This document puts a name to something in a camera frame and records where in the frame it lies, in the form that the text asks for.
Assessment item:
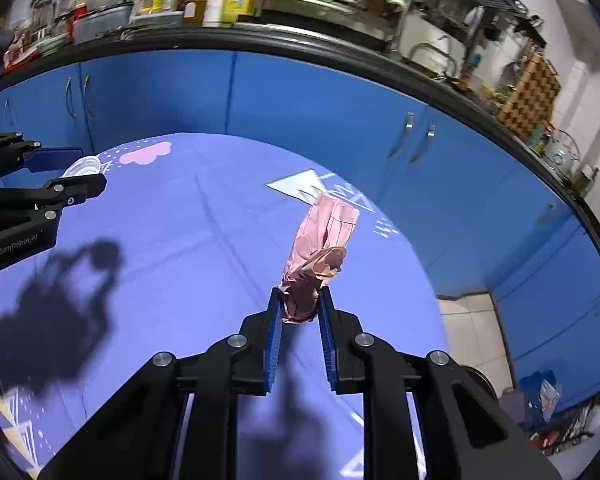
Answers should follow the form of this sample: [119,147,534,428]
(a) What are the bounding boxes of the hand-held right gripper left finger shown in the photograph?
[40,287,284,480]

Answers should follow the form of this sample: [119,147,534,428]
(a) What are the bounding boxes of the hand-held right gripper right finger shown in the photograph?
[319,290,563,480]

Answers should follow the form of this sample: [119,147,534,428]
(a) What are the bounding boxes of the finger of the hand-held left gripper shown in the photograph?
[0,132,84,186]
[0,174,107,209]

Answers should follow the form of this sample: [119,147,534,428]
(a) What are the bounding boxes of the pink wrapper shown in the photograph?
[279,194,361,325]

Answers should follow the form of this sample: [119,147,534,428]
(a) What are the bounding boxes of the blue printed tablecloth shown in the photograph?
[0,132,448,480]

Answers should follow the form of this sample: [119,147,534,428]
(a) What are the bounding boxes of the grey plastic storage box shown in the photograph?
[72,4,133,41]

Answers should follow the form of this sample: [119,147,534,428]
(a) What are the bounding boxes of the glass french press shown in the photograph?
[30,0,61,36]

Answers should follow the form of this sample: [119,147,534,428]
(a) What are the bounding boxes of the clear plastic tray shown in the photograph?
[130,10,183,28]

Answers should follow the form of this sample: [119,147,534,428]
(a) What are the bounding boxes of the amber jar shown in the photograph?
[182,0,208,27]

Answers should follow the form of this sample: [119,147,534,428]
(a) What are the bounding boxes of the grey bin with blue bag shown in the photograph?
[500,370,563,423]

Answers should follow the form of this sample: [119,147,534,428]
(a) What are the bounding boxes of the blue kitchen cabinets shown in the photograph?
[0,50,600,411]

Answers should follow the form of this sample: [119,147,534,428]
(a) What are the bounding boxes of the black kitchen countertop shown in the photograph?
[0,22,600,281]

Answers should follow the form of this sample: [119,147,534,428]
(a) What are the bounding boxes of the mint green kettle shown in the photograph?
[542,130,581,176]

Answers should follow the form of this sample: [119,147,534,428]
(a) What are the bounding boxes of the chrome faucet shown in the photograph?
[407,35,458,78]

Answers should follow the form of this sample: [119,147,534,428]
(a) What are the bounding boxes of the checkered cutting board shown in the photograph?
[497,55,562,138]

